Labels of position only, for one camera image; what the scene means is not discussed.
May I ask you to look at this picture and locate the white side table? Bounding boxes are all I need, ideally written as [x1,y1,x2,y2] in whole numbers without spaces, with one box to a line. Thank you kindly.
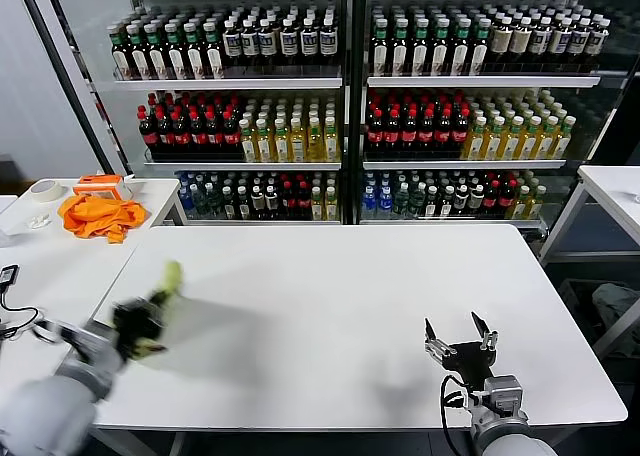
[0,177,189,250]
[0,235,139,377]
[539,164,640,362]

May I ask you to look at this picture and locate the yellow-green t-shirt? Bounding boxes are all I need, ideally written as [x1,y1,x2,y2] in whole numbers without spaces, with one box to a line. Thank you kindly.
[132,259,186,365]

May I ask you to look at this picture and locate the black vertical shelf post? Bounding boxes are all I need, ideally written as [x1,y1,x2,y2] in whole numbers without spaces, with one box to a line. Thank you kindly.
[342,0,374,226]

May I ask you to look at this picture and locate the blue water bottle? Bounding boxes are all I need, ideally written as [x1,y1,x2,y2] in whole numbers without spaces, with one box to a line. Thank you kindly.
[377,184,394,221]
[177,175,195,220]
[361,184,377,221]

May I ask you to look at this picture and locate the grey green fabric bundle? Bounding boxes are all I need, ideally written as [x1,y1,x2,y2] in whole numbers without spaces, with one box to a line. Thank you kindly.
[592,282,640,333]

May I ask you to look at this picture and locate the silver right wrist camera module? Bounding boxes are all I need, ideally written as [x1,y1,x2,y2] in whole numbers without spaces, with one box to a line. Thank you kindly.
[482,374,524,417]

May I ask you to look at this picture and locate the beige masking tape roll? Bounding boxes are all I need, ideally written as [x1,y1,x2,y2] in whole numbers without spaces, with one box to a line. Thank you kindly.
[28,180,68,205]

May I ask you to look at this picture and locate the white drinks display shelf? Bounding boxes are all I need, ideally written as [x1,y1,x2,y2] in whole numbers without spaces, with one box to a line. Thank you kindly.
[82,0,351,226]
[367,0,640,230]

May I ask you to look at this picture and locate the black slanted frame bar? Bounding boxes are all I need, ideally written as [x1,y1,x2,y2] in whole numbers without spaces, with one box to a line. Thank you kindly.
[13,0,132,177]

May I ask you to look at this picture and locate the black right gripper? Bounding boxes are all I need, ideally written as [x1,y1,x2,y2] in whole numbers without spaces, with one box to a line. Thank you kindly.
[423,310,500,378]

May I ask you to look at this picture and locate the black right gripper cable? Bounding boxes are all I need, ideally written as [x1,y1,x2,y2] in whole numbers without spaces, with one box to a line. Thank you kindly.
[438,374,474,456]

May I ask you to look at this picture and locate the thin black adapter cable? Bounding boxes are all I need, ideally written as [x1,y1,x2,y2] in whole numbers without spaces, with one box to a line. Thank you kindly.
[0,280,40,340]

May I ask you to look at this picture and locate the clear green label bottle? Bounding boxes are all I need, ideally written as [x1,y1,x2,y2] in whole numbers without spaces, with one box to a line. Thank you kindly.
[409,183,426,221]
[205,183,222,221]
[393,183,411,221]
[190,181,208,221]

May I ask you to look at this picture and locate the crumpled orange cloth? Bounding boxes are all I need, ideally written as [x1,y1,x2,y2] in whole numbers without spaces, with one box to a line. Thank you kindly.
[58,194,149,245]

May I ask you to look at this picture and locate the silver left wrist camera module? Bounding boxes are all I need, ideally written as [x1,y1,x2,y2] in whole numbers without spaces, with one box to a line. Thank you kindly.
[32,318,84,360]

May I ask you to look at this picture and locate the orange and white box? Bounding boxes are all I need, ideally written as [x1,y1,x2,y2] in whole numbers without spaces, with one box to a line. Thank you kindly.
[73,173,135,201]

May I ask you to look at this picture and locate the green cap dark tea bottle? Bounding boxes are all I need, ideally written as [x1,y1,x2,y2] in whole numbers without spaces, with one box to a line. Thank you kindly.
[201,20,224,81]
[144,21,166,81]
[469,17,493,76]
[110,22,130,81]
[390,17,411,76]
[430,17,452,76]
[370,17,391,76]
[410,17,431,76]
[450,17,472,76]
[126,21,147,81]
[181,20,204,81]
[163,20,185,81]

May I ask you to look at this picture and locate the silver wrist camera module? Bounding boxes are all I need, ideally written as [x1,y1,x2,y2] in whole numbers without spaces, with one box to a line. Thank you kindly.
[482,374,524,417]
[32,318,84,360]

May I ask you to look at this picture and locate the blue label dark drink bottle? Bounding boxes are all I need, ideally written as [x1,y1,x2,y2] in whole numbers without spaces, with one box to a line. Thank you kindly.
[567,16,593,71]
[221,18,242,72]
[298,17,319,72]
[584,18,613,71]
[548,16,573,71]
[529,15,553,71]
[318,16,338,72]
[278,17,300,72]
[258,18,279,72]
[240,18,260,72]

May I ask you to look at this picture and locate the white label dark bottle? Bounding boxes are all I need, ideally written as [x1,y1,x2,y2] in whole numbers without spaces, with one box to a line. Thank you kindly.
[453,184,470,221]
[468,184,485,221]
[249,184,265,221]
[264,183,280,221]

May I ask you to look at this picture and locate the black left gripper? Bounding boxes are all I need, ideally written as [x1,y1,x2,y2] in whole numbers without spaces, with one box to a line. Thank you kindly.
[110,295,169,365]

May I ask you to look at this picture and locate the beige label dark drink bottle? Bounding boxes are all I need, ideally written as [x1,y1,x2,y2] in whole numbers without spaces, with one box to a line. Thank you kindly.
[490,15,515,71]
[510,15,534,71]

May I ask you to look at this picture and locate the small red cap cola bottle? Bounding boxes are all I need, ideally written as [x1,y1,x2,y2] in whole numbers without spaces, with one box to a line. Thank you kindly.
[499,179,517,221]
[297,179,313,221]
[281,179,299,221]
[482,179,501,221]

